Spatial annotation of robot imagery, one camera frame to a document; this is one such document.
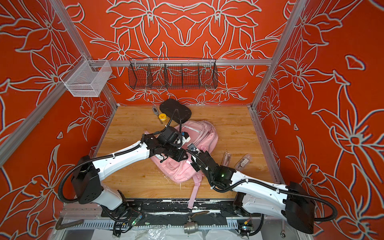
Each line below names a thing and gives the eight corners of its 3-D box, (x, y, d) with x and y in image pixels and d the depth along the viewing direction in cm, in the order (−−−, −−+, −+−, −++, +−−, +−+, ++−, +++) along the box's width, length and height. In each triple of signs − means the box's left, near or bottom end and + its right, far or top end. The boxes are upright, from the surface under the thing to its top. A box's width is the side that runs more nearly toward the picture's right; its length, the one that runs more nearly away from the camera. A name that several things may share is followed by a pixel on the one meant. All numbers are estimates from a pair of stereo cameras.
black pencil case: (158, 111, 118) (157, 106, 114) (171, 101, 126) (170, 96, 121) (181, 126, 108) (181, 121, 104) (193, 114, 116) (193, 109, 111)
